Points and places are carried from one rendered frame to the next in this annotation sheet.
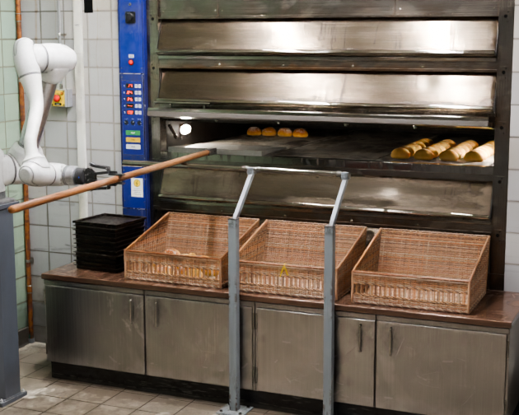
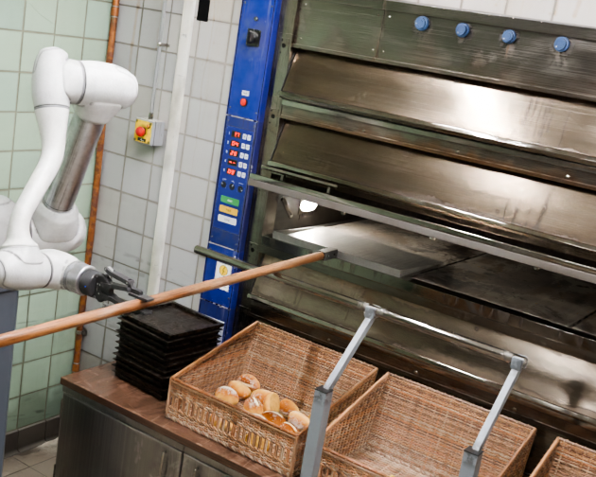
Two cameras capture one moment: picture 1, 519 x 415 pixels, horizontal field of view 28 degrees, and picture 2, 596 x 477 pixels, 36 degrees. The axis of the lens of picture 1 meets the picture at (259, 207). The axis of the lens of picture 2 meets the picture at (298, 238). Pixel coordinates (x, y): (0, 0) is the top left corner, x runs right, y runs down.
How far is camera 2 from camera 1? 2.31 m
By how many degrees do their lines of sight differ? 9
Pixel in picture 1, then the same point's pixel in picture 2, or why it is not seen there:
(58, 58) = (102, 87)
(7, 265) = not seen: outside the picture
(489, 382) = not seen: outside the picture
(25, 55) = (46, 76)
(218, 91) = (355, 169)
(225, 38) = (379, 93)
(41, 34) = (139, 39)
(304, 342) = not seen: outside the picture
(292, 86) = (464, 185)
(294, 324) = not seen: outside the picture
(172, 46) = (303, 90)
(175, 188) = (272, 291)
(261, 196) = (387, 336)
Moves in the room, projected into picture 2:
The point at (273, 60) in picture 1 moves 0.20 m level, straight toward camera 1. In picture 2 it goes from (445, 141) to (442, 147)
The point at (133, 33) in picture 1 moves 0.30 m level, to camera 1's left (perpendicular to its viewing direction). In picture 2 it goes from (254, 61) to (177, 48)
